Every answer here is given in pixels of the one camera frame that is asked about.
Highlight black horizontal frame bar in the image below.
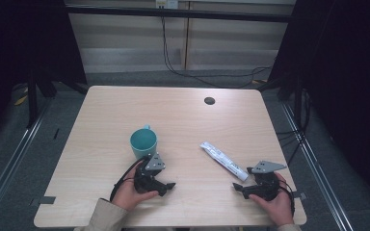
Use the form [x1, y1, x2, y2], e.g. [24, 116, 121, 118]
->
[65, 5, 294, 24]

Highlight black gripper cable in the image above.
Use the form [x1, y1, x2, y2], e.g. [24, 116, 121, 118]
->
[109, 155, 151, 203]
[278, 178, 297, 217]

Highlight black metal stand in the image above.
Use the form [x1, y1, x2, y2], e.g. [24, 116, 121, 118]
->
[293, 84, 304, 130]
[25, 68, 40, 129]

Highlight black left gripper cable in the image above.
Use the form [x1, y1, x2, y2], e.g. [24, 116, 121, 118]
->
[109, 155, 151, 203]

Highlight person's left hand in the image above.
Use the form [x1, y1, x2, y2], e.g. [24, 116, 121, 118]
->
[112, 171, 160, 212]

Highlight black curtain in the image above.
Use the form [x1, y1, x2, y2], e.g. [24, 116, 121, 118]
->
[268, 0, 370, 203]
[0, 0, 89, 139]

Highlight yellow floor object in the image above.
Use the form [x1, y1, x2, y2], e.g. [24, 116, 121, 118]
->
[13, 93, 30, 107]

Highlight person's right hand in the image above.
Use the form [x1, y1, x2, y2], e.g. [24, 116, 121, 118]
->
[249, 172, 295, 227]

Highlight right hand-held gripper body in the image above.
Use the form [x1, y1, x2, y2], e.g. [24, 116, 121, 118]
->
[242, 160, 288, 202]

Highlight black hanging wall cable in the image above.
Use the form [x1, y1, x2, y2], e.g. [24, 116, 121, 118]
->
[160, 14, 275, 90]

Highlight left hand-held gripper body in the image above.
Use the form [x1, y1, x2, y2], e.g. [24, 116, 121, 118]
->
[133, 152, 168, 194]

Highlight white wall socket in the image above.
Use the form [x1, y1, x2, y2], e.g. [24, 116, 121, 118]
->
[155, 0, 179, 10]

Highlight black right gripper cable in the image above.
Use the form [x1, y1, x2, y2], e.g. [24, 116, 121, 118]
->
[278, 178, 297, 217]

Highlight teal cup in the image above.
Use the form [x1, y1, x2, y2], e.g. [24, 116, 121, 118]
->
[129, 124, 159, 161]

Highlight white toothpaste tube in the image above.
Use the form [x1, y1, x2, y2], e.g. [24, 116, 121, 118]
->
[199, 141, 251, 183]

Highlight black floor cables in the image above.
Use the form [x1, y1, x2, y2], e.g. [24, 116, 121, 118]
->
[275, 90, 313, 167]

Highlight metal floor rail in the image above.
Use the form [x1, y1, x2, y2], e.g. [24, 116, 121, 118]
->
[0, 95, 53, 223]
[279, 101, 355, 231]

